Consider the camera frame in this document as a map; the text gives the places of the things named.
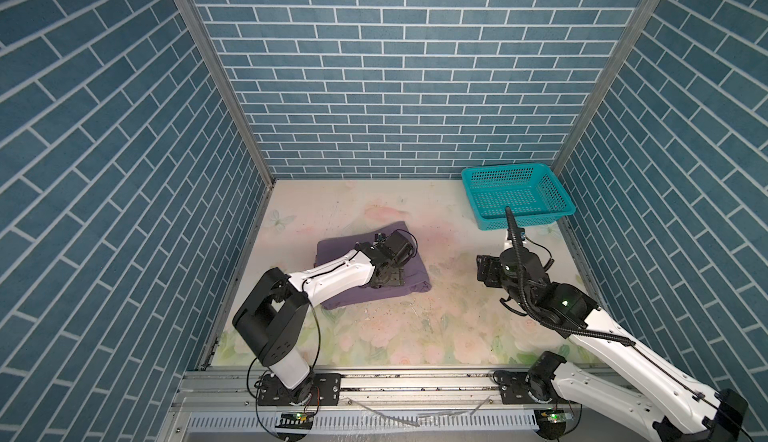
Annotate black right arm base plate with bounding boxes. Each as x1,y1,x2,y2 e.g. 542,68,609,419
491,369,570,405

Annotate left side aluminium rail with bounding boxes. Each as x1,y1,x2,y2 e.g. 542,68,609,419
194,186,274,371

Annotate aluminium corner post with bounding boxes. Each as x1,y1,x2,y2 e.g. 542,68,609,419
154,0,276,186
550,0,685,174

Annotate aluminium rail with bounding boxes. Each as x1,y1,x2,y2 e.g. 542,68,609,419
557,217,603,303
173,365,667,412
194,186,274,371

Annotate purple trousers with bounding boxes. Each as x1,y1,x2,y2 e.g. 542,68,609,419
314,221,432,310

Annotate right side aluminium rail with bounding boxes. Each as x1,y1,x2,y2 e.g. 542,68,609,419
557,217,603,303

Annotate right green circuit board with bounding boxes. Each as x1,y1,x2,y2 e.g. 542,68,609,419
534,409,573,429

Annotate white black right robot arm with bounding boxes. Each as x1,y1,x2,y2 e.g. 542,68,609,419
476,248,748,441

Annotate green circuit board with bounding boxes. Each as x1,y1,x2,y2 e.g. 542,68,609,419
275,412,315,432
534,409,573,429

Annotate aluminium front rail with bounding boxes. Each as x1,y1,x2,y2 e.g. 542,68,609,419
173,365,667,412

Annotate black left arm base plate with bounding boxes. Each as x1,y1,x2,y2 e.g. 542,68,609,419
254,372,341,406

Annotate right rear aluminium corner post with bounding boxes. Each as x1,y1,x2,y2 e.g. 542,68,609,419
550,0,685,174

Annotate teal plastic basket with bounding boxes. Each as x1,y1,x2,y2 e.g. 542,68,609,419
461,163,576,231

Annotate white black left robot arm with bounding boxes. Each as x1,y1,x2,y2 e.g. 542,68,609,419
232,235,416,390

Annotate white vented cable duct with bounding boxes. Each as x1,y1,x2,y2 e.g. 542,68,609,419
185,409,539,435

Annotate left rear aluminium corner post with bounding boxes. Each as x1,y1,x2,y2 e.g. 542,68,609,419
154,0,276,186

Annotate left green circuit board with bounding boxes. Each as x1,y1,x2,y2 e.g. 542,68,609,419
275,412,315,432

